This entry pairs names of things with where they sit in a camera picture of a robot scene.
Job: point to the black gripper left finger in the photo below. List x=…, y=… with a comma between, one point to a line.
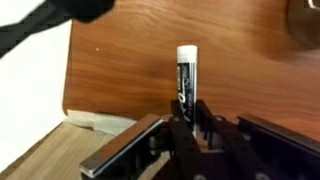
x=133, y=146

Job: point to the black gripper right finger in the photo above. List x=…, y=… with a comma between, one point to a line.
x=260, y=146

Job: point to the black marker with white cap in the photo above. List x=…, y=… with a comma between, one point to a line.
x=186, y=66

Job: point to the small steel pot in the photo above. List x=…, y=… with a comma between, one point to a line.
x=306, y=26

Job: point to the light wooden board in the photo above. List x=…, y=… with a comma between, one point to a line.
x=56, y=153

